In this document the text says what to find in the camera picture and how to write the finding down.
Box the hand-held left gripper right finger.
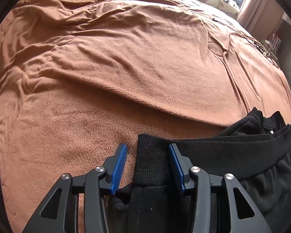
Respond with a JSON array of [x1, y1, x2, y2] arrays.
[[168, 144, 273, 233]]

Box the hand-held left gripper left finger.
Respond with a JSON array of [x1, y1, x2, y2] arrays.
[[22, 143, 129, 233]]

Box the black ribbed jacket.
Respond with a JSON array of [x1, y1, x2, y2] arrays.
[[107, 107, 291, 233]]

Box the brown blanket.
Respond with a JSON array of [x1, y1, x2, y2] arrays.
[[0, 0, 291, 233]]

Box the white nightstand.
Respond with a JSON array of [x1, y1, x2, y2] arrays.
[[262, 40, 282, 62]]

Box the red and white bag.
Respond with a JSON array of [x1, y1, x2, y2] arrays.
[[268, 29, 282, 44]]

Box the pink curtain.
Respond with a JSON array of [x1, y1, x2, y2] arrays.
[[236, 0, 285, 33]]

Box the black tangled cables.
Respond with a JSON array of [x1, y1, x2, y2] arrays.
[[212, 17, 280, 67]]

